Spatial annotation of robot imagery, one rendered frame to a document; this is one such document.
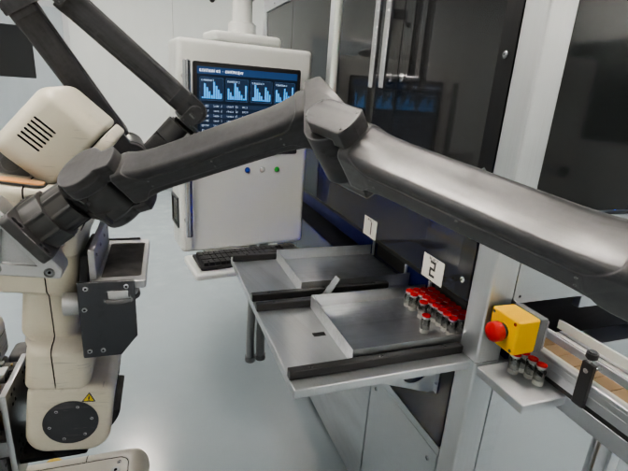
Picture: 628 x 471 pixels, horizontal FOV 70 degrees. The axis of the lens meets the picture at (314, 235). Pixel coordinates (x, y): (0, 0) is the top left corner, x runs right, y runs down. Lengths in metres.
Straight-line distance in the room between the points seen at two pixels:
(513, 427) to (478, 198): 0.91
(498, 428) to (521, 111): 0.72
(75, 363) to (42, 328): 0.10
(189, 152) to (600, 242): 0.49
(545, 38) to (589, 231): 0.57
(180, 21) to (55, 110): 5.41
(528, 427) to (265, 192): 1.16
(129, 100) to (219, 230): 4.59
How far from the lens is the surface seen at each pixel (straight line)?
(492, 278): 0.96
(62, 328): 1.05
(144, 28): 6.23
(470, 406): 1.11
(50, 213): 0.77
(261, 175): 1.74
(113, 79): 6.22
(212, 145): 0.62
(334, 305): 1.18
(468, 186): 0.43
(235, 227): 1.76
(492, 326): 0.93
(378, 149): 0.48
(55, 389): 1.08
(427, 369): 1.00
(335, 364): 0.92
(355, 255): 1.54
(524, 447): 1.34
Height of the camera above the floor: 1.41
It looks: 18 degrees down
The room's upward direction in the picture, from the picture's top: 4 degrees clockwise
